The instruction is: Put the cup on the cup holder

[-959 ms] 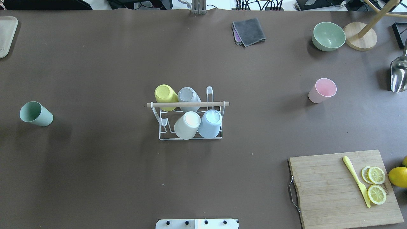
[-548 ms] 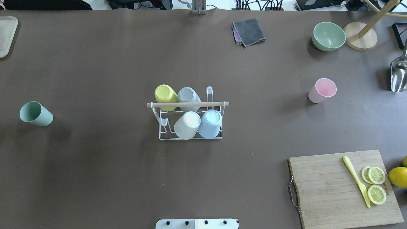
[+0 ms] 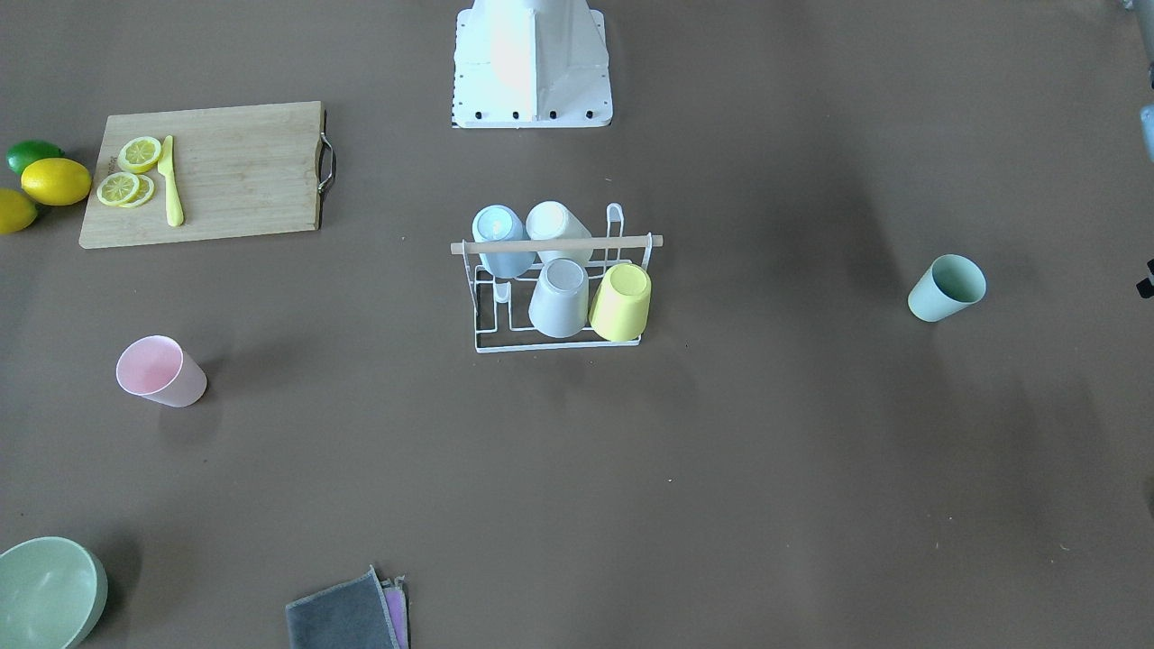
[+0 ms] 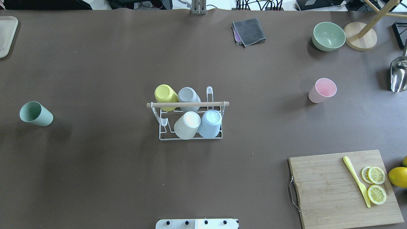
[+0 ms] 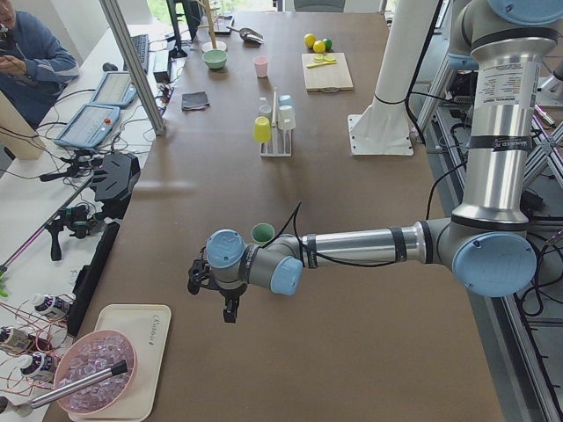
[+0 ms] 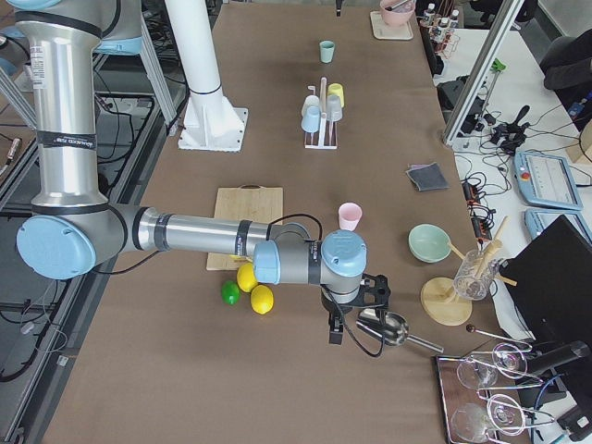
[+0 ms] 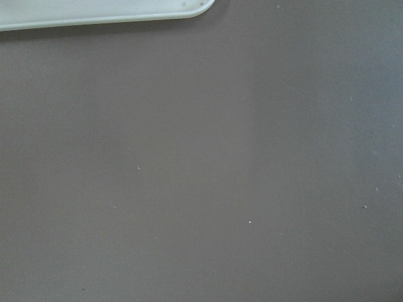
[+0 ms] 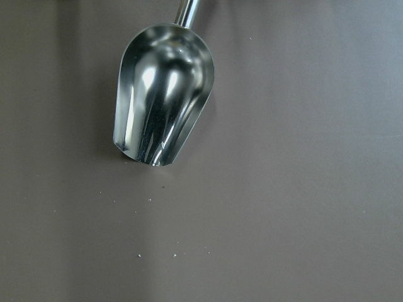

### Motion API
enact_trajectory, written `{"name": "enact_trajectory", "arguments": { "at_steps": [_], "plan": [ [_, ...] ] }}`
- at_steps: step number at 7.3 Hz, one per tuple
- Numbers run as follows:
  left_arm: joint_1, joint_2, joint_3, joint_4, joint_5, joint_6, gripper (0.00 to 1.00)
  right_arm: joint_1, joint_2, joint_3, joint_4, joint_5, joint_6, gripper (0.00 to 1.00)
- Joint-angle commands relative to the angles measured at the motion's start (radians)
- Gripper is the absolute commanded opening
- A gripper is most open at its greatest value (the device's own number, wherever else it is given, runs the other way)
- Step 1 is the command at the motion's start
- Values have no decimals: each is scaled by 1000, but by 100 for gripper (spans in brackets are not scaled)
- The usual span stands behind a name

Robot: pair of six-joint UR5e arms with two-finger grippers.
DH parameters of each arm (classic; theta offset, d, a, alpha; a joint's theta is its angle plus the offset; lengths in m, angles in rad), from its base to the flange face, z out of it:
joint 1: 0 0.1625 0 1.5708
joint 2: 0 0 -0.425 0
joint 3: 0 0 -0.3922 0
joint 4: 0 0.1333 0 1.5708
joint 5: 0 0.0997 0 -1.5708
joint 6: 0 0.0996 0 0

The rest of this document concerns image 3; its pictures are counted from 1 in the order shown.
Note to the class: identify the mint green cup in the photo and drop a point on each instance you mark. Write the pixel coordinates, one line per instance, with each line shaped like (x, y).
(951, 284)

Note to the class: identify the pink cup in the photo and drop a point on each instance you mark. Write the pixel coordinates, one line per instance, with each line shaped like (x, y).
(157, 368)

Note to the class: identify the grey cup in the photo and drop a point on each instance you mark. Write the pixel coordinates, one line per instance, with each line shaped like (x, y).
(559, 304)

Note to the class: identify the yellow cup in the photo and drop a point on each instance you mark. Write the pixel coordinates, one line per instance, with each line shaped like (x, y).
(620, 310)

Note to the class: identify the white cup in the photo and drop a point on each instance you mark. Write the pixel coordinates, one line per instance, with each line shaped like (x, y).
(550, 220)

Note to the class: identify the light blue cup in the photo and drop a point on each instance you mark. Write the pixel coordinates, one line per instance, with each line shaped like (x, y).
(498, 223)

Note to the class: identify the pink cloth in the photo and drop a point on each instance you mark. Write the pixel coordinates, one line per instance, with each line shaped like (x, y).
(395, 592)

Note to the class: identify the bamboo cutting board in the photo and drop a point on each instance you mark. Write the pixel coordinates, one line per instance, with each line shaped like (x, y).
(241, 171)

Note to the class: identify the grey cloth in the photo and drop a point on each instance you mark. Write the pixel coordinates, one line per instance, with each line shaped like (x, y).
(350, 615)

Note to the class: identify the yellow plastic knife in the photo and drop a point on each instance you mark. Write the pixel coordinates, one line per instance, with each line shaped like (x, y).
(167, 169)

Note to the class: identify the lemon slice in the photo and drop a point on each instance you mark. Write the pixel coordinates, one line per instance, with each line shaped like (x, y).
(145, 193)
(118, 189)
(139, 155)

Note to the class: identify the yellow lemon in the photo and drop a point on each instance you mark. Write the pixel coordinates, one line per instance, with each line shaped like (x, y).
(56, 182)
(17, 211)

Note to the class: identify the green lime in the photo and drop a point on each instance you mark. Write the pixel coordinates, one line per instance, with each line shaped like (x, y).
(22, 154)

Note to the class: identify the green bowl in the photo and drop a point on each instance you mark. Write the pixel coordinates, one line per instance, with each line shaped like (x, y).
(53, 592)

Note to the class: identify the white wire cup rack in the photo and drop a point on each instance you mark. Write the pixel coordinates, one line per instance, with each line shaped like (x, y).
(500, 321)

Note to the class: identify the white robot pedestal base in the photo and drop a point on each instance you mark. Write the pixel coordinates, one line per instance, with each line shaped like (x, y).
(531, 65)

